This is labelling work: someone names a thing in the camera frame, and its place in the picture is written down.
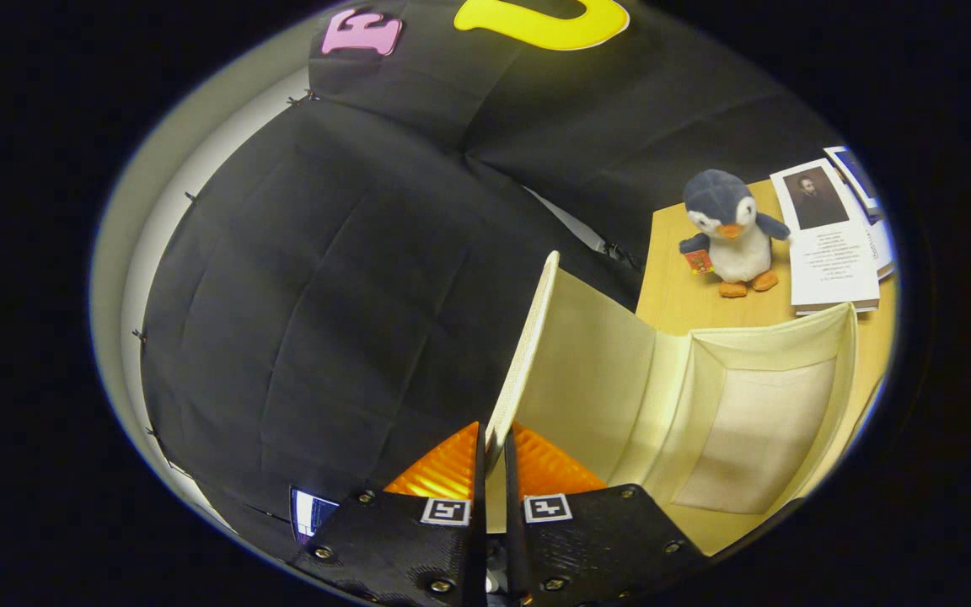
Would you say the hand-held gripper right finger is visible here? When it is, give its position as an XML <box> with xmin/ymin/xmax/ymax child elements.
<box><xmin>502</xmin><ymin>422</ymin><xmax>710</xmax><ymax>607</ymax></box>

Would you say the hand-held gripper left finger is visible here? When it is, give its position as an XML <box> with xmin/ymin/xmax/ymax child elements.
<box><xmin>292</xmin><ymin>422</ymin><xmax>488</xmax><ymax>607</ymax></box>

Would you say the beige fabric storage box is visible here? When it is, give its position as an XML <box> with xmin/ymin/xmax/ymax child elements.
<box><xmin>485</xmin><ymin>250</ymin><xmax>860</xmax><ymax>534</ymax></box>

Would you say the computer screen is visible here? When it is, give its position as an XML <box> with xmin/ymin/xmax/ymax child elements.
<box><xmin>290</xmin><ymin>487</ymin><xmax>339</xmax><ymax>540</ymax></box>

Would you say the grey penguin plush toy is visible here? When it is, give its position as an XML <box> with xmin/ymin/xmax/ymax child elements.
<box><xmin>678</xmin><ymin>169</ymin><xmax>792</xmax><ymax>298</ymax></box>

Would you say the white portrait cover book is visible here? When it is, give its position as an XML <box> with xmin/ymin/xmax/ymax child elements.
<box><xmin>770</xmin><ymin>158</ymin><xmax>881</xmax><ymax>317</ymax></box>

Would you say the plain white book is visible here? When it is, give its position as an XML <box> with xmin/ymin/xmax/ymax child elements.
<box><xmin>869</xmin><ymin>215</ymin><xmax>897</xmax><ymax>281</ymax></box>

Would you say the blue night photo book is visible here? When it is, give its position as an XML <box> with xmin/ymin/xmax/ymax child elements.
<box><xmin>823</xmin><ymin>146</ymin><xmax>884</xmax><ymax>224</ymax></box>

